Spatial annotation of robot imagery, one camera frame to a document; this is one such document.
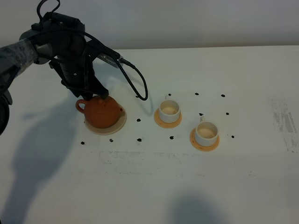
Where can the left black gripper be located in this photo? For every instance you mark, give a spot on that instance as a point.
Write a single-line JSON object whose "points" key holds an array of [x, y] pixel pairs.
{"points": [[76, 71]]}

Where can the brown clay teapot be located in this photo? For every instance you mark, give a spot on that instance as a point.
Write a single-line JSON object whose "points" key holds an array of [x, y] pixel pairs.
{"points": [[99, 112]]}

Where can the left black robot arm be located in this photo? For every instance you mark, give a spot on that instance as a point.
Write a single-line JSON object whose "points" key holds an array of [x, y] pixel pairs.
{"points": [[62, 42]]}

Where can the beige round teapot saucer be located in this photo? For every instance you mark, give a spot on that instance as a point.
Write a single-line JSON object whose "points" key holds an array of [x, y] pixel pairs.
{"points": [[112, 129]]}

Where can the orange coaster near teapot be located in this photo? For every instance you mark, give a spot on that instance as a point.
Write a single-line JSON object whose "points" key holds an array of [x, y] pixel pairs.
{"points": [[164, 124]]}

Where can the white teacup near teapot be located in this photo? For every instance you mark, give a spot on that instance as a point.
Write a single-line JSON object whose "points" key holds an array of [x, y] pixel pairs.
{"points": [[169, 111]]}

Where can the white teacup far right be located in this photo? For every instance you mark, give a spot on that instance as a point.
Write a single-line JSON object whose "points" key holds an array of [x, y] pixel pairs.
{"points": [[206, 133]]}

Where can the orange coaster far right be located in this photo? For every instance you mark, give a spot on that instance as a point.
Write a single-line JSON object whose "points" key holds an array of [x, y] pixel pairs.
{"points": [[200, 147]]}

